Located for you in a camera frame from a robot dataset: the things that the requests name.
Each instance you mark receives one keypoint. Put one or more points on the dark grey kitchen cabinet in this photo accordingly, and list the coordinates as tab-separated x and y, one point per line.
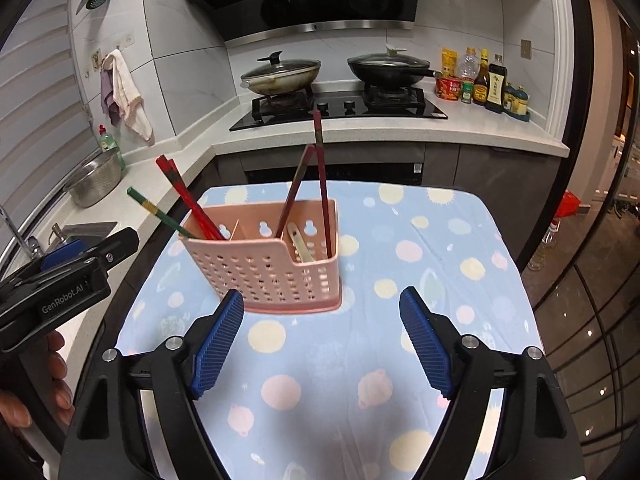
475	170

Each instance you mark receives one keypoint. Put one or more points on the clear plastic bottle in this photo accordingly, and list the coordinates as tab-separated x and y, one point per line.
468	66

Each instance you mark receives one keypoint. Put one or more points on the yellow seasoning packet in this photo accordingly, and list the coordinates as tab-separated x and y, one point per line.
449	62

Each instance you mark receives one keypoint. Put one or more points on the blue condiment jar set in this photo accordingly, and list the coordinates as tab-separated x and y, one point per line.
517	105

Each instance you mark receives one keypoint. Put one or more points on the red instant noodle cup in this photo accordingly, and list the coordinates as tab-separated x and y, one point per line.
448	88

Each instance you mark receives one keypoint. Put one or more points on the white wall socket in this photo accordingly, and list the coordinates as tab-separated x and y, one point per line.
126	40

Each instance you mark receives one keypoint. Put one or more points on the grey wall outlet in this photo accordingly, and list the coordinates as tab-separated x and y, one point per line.
525	49

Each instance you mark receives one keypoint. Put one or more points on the black wok with glass lid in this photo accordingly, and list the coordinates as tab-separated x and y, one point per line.
385	72

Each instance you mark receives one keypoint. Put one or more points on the white hanging towel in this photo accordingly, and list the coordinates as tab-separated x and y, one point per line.
127	95

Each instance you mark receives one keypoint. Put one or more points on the red plastic bag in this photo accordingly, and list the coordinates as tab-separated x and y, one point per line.
571	204

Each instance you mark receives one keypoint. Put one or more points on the chrome kitchen faucet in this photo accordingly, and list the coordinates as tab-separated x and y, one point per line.
20	240

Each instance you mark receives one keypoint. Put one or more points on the cooking oil bottle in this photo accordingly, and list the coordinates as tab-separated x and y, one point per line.
544	247

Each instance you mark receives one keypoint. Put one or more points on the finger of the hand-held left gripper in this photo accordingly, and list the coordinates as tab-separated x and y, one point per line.
62	255
120	245

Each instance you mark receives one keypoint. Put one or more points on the dark soy sauce bottle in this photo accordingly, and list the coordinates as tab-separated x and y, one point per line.
496	87

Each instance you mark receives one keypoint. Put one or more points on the green dish soap bottle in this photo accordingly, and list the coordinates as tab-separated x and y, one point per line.
111	152

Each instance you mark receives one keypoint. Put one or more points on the stainless steel sink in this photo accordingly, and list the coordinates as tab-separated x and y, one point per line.
85	232

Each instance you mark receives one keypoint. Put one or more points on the stainless steel bowl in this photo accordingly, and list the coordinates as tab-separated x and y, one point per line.
95	180

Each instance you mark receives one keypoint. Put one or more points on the blue printed tablecloth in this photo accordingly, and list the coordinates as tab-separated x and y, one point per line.
425	260

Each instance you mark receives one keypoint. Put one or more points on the black framed glass door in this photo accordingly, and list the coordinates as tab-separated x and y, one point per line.
595	260

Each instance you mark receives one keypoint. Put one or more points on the white window blinds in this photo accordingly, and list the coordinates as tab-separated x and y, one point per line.
40	110

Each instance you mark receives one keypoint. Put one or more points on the black glass gas stove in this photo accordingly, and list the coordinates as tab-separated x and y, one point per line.
340	110

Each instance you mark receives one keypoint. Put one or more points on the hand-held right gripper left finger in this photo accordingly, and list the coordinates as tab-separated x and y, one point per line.
217	345

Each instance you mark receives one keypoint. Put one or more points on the beige spoon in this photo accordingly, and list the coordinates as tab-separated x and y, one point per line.
300	245

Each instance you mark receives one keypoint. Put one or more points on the person's left hand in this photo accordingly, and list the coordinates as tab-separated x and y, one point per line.
60	380

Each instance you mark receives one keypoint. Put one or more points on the pink perforated utensil basket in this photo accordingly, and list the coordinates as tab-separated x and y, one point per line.
270	270

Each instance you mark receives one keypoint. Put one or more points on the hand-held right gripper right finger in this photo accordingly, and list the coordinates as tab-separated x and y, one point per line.
427	345

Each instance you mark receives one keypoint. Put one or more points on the silver wok with glass lid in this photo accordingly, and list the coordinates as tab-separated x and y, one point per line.
280	77

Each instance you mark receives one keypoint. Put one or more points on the small green-capped jar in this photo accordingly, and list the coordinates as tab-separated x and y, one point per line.
467	94

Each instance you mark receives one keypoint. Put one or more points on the brown sauce bottle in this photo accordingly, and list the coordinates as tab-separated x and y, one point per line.
481	87

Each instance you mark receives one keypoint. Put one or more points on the purple hanging cloth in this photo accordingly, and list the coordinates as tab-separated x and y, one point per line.
110	97

